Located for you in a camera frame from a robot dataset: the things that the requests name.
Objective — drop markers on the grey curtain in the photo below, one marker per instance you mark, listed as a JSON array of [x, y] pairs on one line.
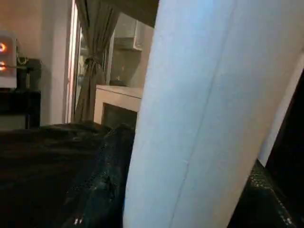
[[95, 59]]

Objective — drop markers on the white plastic table leg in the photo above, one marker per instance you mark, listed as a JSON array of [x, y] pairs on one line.
[[202, 107]]

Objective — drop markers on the black backdrop cloth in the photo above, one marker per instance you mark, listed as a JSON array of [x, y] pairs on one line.
[[289, 142]]

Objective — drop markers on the white glass-door cabinet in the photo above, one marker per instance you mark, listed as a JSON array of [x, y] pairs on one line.
[[114, 99]]

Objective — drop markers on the black low side cabinet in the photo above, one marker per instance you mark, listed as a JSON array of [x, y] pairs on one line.
[[19, 107]]

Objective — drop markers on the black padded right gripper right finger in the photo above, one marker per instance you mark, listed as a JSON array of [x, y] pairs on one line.
[[261, 202]]

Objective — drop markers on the dark grey ornament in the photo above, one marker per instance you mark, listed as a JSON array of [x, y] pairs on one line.
[[31, 71]]

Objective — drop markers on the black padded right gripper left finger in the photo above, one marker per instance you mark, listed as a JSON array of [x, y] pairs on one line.
[[104, 185]]

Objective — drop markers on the white appliance with orange lights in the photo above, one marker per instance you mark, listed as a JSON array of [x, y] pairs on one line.
[[7, 59]]

